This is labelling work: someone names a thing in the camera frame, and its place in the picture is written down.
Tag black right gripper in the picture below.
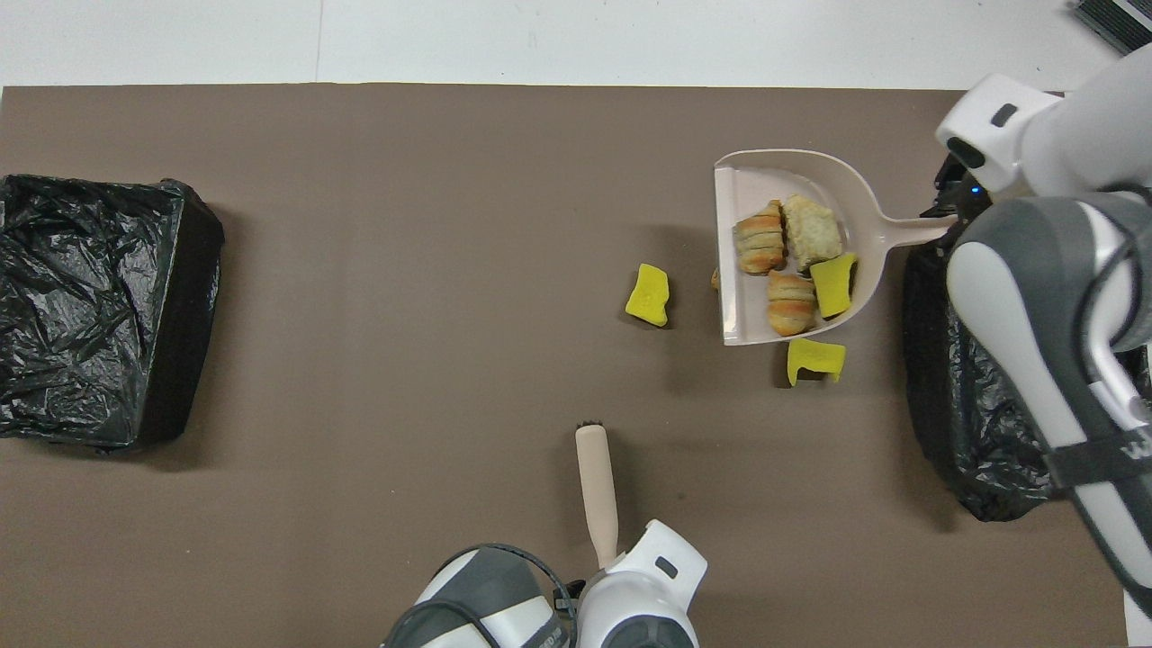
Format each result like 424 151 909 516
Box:
920 153 993 222

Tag pale bread piece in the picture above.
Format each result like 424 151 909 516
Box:
781 194 844 273

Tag yellow wedge sponge piece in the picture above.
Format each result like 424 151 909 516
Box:
808 253 859 320

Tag small golden croissant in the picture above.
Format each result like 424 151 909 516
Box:
766 269 818 338

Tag beige plastic dustpan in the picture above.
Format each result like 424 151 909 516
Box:
714 148 957 347

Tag large golden croissant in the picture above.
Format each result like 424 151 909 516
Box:
733 200 788 276

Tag yellow notched sponge piece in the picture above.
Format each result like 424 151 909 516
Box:
787 337 848 388

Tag beige hand brush black bristles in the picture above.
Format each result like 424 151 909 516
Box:
575 419 622 570

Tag black bag-lined bin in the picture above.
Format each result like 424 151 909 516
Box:
903 238 1152 523
0 174 226 451

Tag black ribbed device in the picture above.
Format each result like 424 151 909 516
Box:
1071 0 1152 57

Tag brown table mat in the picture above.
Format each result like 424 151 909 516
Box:
0 84 1130 648

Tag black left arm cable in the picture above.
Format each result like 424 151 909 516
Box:
382 543 579 648

